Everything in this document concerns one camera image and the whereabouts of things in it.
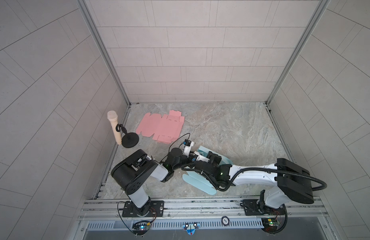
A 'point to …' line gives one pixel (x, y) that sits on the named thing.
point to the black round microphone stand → (129, 140)
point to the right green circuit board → (270, 224)
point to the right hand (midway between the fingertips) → (209, 154)
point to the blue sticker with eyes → (190, 228)
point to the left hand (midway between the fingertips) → (203, 155)
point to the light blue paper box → (196, 180)
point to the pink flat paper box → (165, 128)
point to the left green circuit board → (140, 230)
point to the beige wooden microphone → (113, 116)
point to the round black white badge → (225, 221)
